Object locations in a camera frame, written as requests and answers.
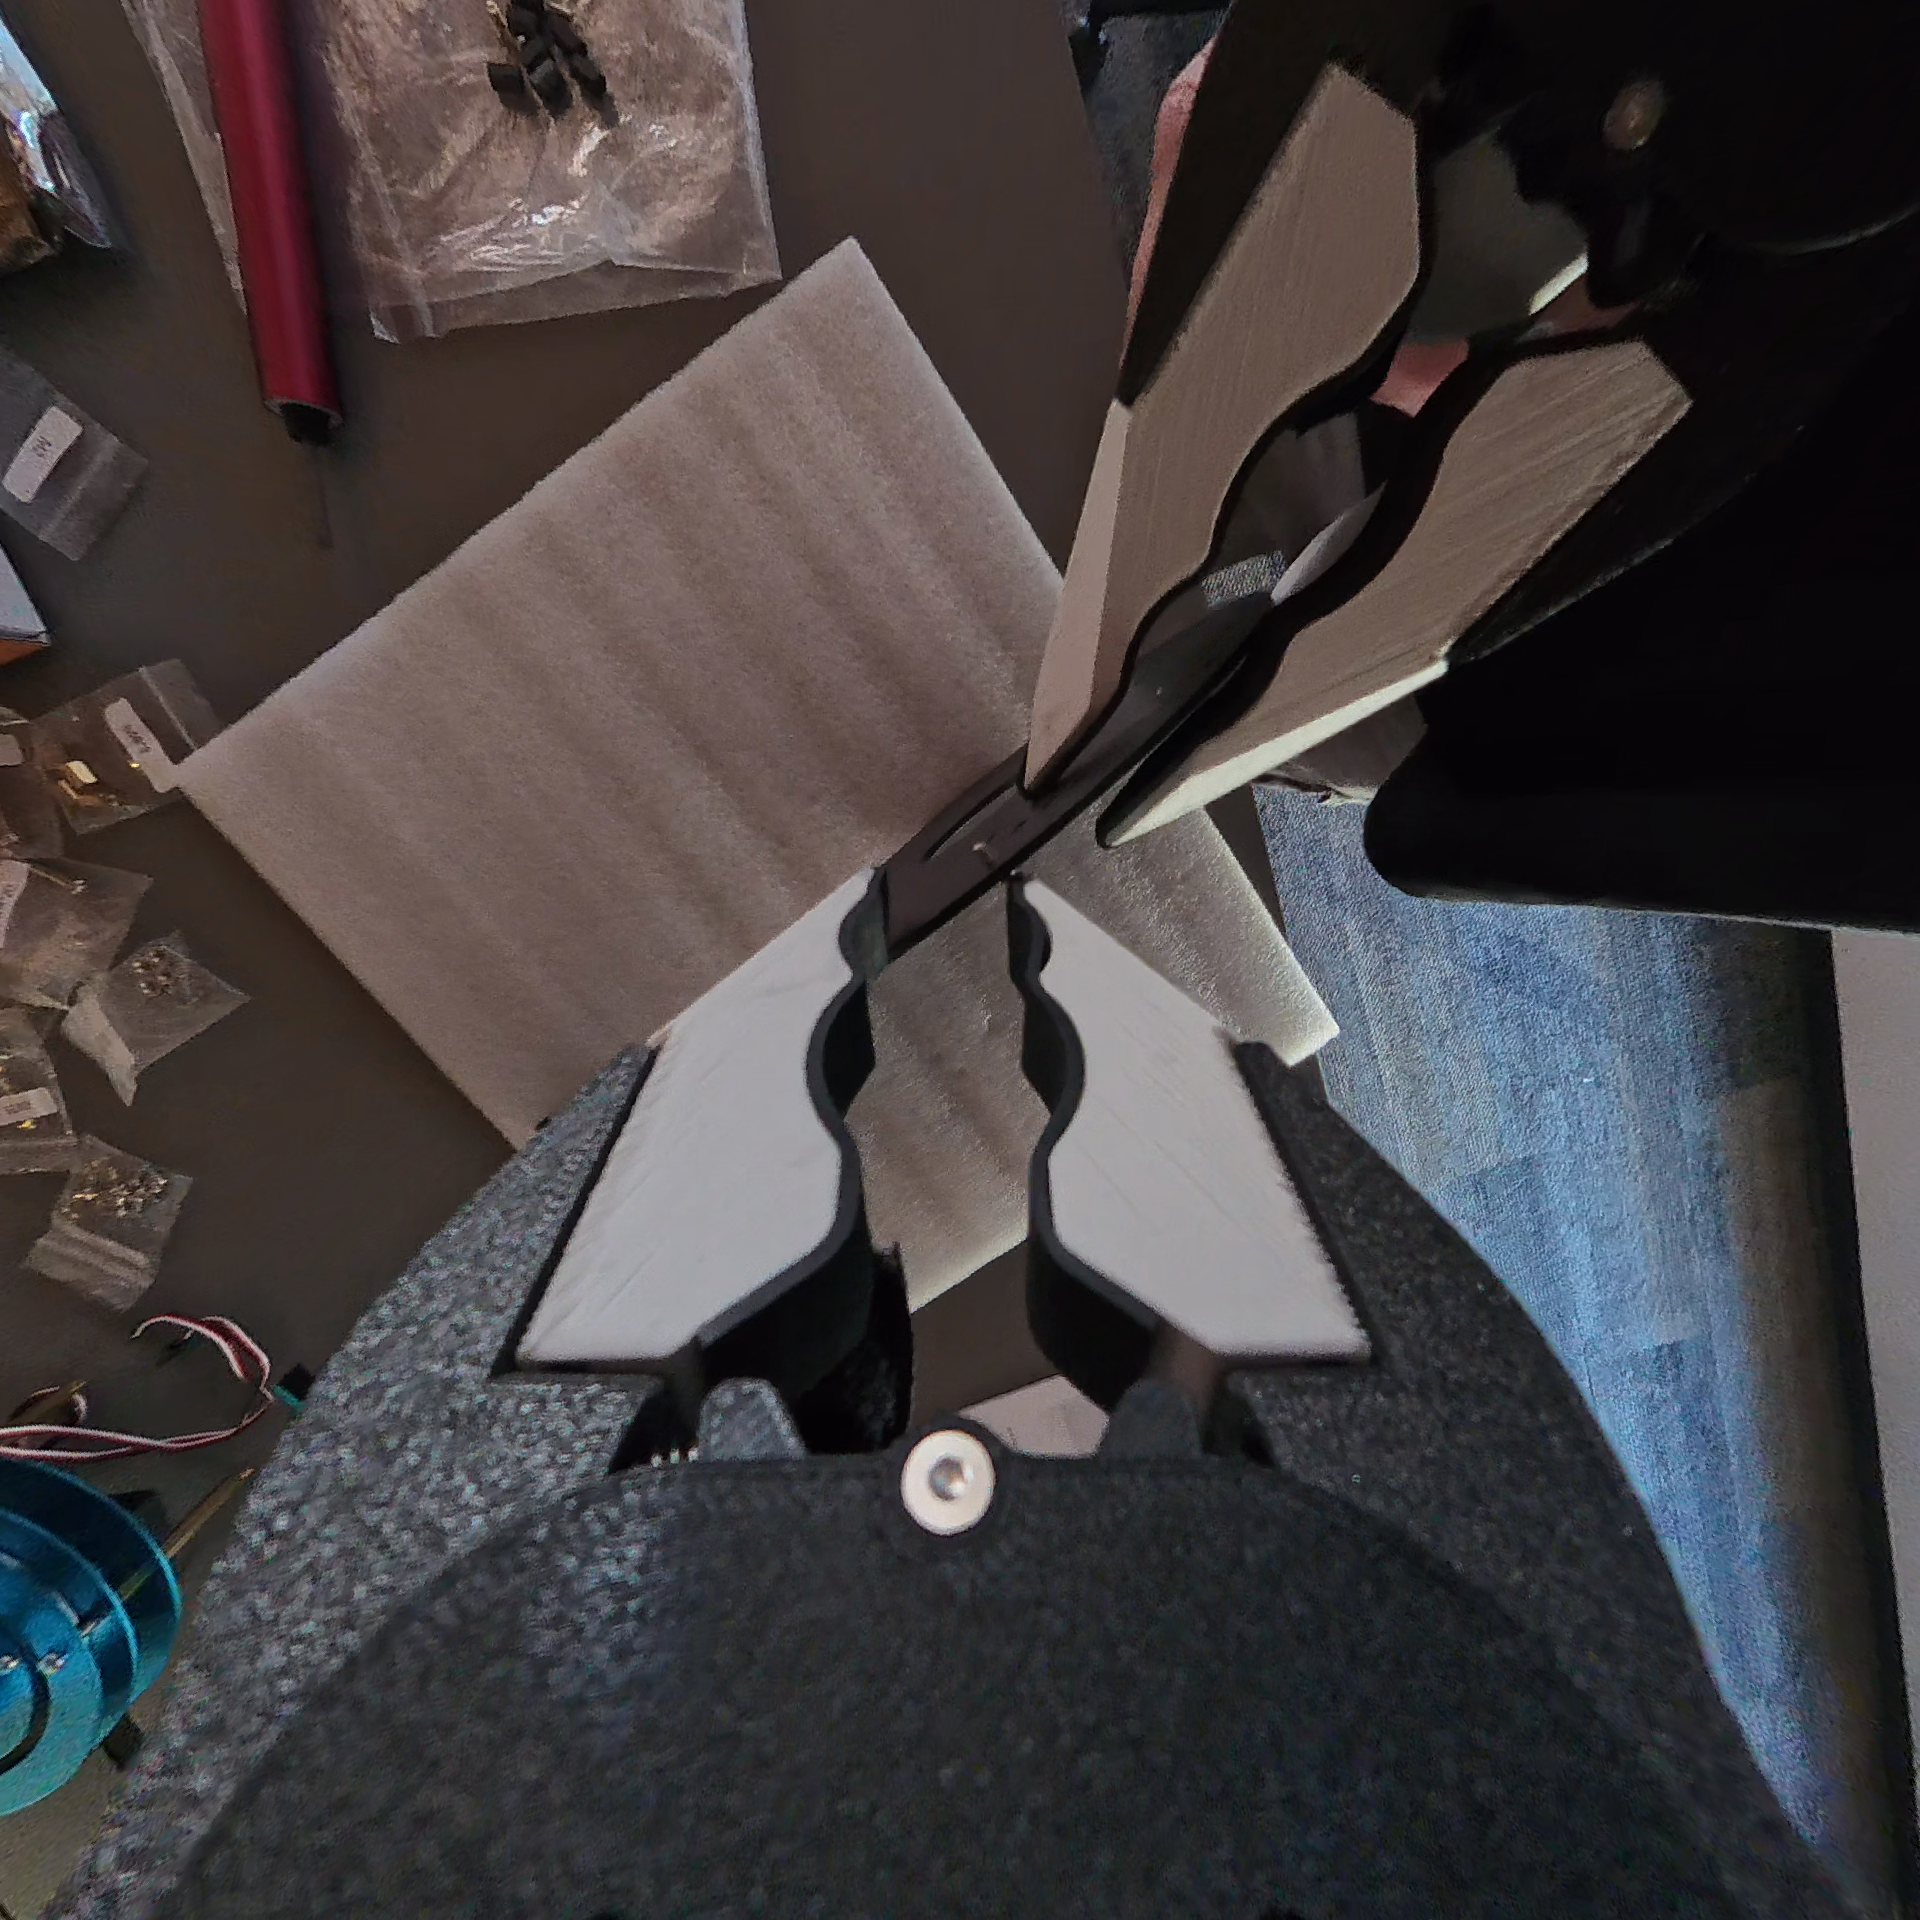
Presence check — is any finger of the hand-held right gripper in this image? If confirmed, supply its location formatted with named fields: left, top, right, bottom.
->
left=1024, top=0, right=1447, bottom=794
left=1100, top=335, right=1698, bottom=847

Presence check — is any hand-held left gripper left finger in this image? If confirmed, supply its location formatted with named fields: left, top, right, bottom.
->
left=511, top=870, right=914, bottom=1453

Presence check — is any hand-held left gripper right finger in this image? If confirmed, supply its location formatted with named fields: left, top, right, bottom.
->
left=1008, top=875, right=1375, bottom=1448

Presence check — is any dark grey desk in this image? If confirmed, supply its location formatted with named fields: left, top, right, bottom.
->
left=0, top=0, right=1320, bottom=1920

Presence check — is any person's right hand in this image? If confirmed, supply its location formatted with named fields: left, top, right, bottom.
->
left=1125, top=45, right=1218, bottom=362

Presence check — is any person's black clothing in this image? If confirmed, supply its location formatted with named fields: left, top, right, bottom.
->
left=1372, top=225, right=1920, bottom=934

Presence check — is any white foam sheet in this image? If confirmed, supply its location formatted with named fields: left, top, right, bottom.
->
left=179, top=240, right=1339, bottom=1301

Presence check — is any small bag with silver nuts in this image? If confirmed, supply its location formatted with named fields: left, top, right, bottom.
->
left=65, top=934, right=249, bottom=1104

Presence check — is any small clear parts bag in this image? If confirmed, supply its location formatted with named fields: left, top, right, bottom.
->
left=0, top=1003, right=77, bottom=1170
left=0, top=719, right=61, bottom=858
left=28, top=1135, right=192, bottom=1314
left=0, top=856, right=153, bottom=1007

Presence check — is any large clear plastic bag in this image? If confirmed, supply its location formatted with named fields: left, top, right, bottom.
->
left=122, top=0, right=783, bottom=346

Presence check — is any small bag with brass parts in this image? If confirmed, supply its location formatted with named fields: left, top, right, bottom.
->
left=28, top=660, right=224, bottom=834

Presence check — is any pile of small black parts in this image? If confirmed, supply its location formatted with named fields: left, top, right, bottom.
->
left=486, top=0, right=621, bottom=122

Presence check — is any small grey labelled bag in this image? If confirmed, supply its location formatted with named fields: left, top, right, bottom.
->
left=0, top=354, right=150, bottom=560

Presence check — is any red white servo cable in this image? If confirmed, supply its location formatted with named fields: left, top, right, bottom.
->
left=0, top=1311, right=318, bottom=1463

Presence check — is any red handled screwdriver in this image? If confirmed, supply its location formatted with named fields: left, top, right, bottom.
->
left=194, top=0, right=345, bottom=549

